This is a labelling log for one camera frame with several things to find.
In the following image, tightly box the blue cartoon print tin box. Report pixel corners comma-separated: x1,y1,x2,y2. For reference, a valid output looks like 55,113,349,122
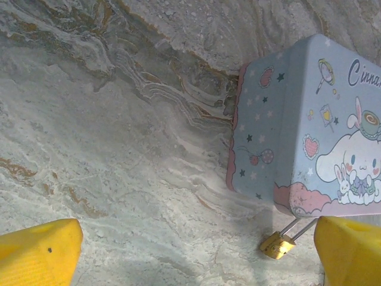
225,33,381,220

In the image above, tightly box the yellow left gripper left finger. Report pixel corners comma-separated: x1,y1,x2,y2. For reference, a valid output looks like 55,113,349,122
0,218,84,286

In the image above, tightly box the small brass padlock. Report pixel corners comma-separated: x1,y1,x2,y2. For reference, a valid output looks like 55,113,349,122
258,218,318,260

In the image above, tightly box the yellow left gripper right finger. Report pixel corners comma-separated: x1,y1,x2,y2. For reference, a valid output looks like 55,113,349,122
314,216,381,286

